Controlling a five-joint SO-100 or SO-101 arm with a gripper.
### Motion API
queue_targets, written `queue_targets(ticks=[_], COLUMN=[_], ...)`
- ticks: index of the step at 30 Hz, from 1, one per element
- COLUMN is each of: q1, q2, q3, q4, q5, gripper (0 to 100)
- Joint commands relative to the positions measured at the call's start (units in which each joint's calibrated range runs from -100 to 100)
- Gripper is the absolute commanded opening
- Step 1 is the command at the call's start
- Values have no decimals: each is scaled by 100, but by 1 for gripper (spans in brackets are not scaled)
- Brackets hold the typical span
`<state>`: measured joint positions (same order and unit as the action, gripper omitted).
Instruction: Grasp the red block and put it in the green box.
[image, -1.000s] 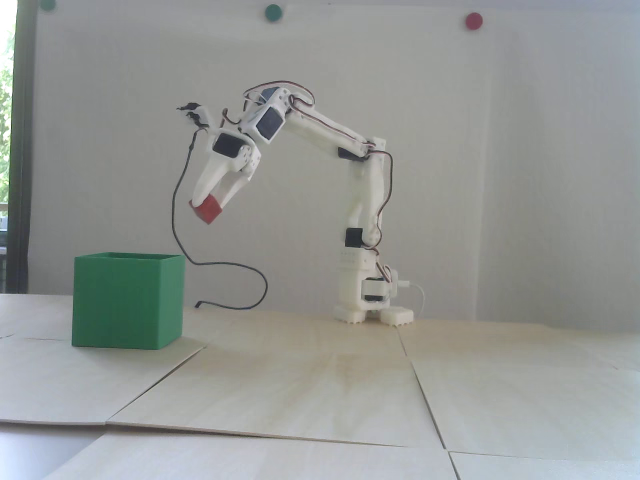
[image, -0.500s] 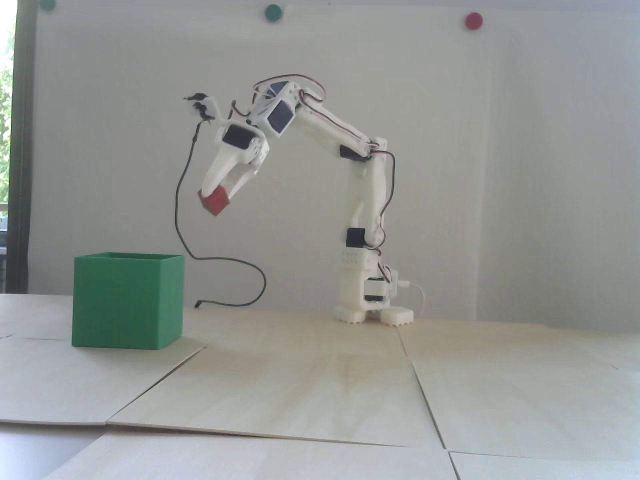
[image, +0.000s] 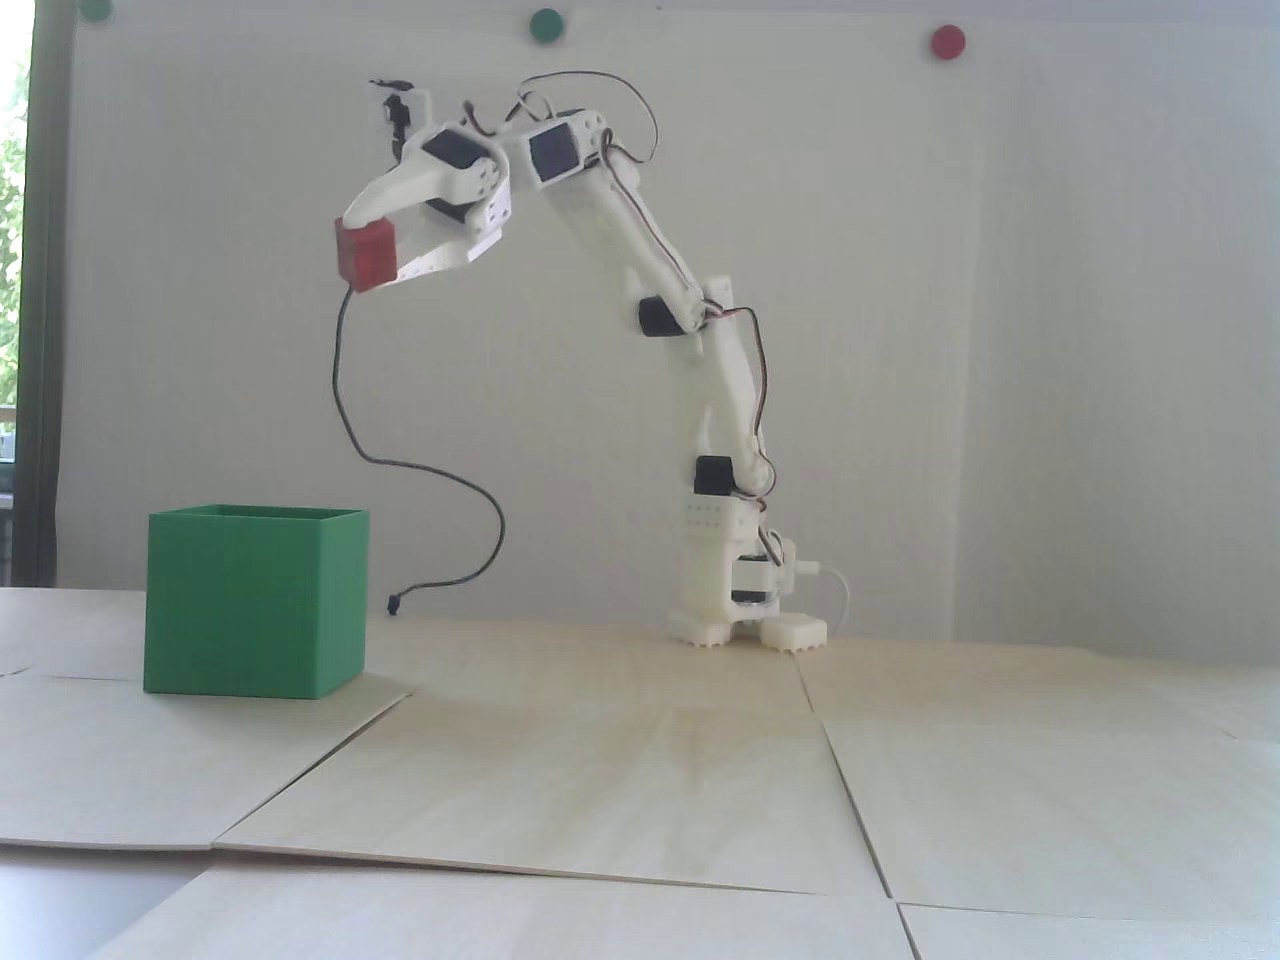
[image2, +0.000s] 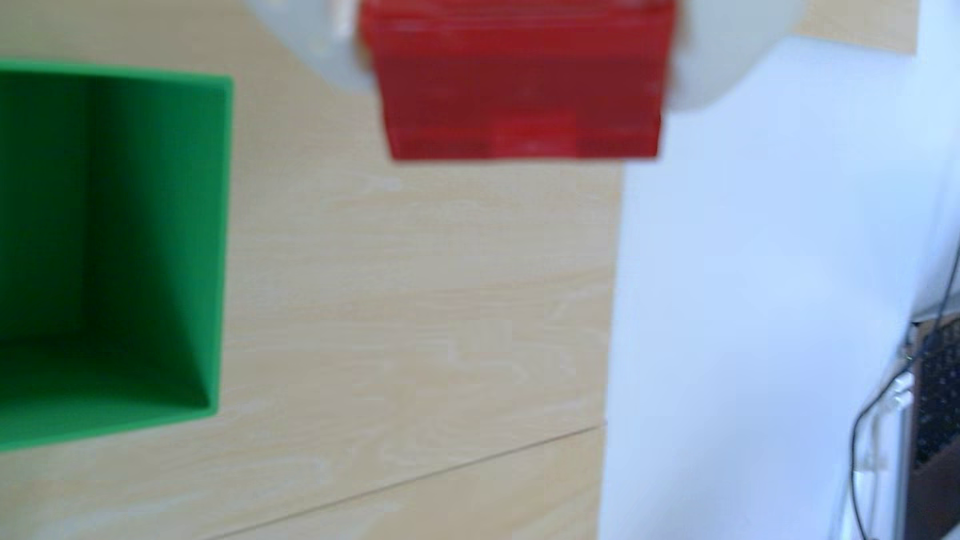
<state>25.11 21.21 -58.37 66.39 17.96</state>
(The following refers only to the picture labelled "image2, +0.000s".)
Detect red block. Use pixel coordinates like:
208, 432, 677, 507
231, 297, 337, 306
358, 0, 678, 162

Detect black keyboard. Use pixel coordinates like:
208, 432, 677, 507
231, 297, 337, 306
911, 318, 960, 470

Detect thin black cable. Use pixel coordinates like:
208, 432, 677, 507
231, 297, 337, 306
849, 240, 960, 540

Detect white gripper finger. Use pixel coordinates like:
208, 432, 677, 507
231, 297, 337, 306
243, 0, 376, 95
663, 0, 811, 112

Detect green open box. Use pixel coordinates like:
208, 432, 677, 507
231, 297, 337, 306
0, 60, 235, 453

